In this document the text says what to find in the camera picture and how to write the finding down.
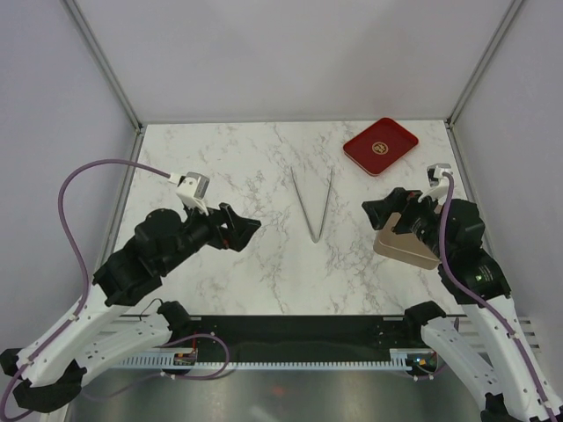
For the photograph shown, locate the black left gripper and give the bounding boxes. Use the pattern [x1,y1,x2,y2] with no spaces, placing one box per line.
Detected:
[161,197,261,273]

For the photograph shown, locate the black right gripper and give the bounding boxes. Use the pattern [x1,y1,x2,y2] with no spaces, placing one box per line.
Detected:
[362,186,451,259]

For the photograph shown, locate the beige chocolate box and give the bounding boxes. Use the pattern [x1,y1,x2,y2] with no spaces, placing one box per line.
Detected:
[373,240,440,270]

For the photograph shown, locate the beige box lid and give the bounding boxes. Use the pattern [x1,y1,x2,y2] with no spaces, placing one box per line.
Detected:
[373,213,440,270]

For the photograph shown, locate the steel tongs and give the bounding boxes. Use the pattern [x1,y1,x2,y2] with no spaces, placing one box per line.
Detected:
[289,166,334,244]

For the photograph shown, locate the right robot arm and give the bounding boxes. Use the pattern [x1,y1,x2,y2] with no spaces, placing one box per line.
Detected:
[362,187,562,421]

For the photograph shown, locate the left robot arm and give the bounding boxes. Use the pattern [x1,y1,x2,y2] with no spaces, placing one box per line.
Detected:
[1,203,261,413]

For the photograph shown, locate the red square tray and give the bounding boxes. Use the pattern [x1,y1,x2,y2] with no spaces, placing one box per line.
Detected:
[343,117,419,177]

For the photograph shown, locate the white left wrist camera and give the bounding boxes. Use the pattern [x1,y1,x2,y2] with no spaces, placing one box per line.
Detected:
[168,171,210,215]

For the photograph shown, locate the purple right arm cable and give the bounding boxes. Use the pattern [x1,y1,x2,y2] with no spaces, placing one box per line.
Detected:
[395,171,558,422]

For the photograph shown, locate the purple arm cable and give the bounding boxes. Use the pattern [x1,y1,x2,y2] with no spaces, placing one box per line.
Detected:
[395,171,558,422]
[0,158,230,421]

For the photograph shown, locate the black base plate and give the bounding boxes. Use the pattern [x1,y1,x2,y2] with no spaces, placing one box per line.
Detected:
[172,316,426,361]

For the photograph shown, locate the white cable duct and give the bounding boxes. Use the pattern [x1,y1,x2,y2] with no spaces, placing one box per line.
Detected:
[113,348,434,371]

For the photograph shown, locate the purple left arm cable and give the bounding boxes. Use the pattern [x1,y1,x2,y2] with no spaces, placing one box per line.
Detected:
[0,158,230,421]

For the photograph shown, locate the aluminium frame right post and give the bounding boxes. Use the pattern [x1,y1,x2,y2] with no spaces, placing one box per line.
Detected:
[444,0,528,130]

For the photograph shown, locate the aluminium frame post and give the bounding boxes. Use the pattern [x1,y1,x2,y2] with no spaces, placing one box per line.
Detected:
[61,0,143,133]
[444,0,528,130]

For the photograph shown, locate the aluminium frame left post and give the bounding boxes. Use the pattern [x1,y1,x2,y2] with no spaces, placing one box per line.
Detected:
[61,0,143,133]

